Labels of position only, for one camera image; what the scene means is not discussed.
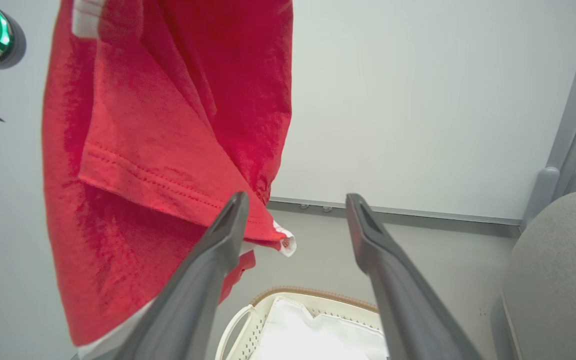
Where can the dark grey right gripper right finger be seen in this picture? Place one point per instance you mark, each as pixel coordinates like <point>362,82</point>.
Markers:
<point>403,300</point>

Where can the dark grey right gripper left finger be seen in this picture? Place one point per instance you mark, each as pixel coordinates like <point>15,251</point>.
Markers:
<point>193,290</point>

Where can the red shirt with white trim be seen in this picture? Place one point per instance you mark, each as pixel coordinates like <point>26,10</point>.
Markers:
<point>143,125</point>

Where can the grey fabric sofa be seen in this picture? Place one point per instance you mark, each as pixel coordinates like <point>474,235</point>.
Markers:
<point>558,280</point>

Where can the white woven laundry basket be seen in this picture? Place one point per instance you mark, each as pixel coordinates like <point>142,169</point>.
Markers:
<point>248,330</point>

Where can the white cloth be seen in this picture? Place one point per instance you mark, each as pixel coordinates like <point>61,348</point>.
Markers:
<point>313,335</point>

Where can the grey partition bottom rail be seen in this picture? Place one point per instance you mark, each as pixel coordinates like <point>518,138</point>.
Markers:
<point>418,212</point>

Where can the grey partition post with feet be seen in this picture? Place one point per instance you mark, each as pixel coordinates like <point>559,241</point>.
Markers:
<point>575,125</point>

